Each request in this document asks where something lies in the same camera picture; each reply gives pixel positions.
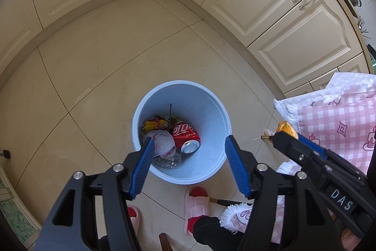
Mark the red sock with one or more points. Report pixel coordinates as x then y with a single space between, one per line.
198 190

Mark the golden snack wrapper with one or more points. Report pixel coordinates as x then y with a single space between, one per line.
154 123

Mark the white plastic bag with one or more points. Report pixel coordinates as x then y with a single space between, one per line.
163 140

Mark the brass tipped table leg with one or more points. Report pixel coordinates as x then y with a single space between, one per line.
267 137
226 202

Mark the light blue trash bin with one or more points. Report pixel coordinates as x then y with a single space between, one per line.
199 109

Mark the person's leg black pants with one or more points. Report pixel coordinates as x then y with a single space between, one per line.
217 234
103 243

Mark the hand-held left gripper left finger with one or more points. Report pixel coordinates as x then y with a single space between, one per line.
144 168

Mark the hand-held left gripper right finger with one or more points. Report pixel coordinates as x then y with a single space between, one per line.
236 168

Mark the person's left leg black pants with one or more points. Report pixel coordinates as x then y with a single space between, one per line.
103 243

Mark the clear plastic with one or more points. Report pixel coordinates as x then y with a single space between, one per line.
170 162

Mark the pink checkered fringed tablecloth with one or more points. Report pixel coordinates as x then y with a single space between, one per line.
337 121

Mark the red soda can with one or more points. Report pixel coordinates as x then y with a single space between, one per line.
183 133

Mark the small black object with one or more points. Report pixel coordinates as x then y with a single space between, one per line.
6 153

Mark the wooden table leg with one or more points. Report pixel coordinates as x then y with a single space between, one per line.
165 242

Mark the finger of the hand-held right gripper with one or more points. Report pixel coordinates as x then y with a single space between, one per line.
314 148
293 151

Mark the dark thin stick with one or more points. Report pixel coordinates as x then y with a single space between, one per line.
170 112

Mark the pink slipper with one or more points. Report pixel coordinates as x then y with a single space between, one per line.
196 207
134 221

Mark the person's right leg black pants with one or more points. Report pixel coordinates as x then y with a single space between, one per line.
217 234

